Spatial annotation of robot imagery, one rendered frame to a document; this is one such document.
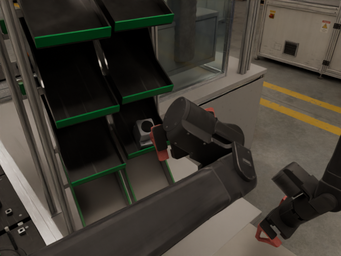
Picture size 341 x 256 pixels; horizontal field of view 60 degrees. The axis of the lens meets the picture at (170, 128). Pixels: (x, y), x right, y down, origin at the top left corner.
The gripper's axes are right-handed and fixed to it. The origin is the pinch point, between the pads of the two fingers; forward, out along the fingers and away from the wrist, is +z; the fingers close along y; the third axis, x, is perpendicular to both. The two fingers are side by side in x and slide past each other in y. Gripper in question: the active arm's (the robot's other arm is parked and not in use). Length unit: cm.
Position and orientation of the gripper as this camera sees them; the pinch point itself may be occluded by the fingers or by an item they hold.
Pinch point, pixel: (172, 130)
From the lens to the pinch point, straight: 63.2
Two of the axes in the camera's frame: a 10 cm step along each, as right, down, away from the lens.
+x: 2.3, 9.5, 2.1
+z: -4.6, -0.9, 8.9
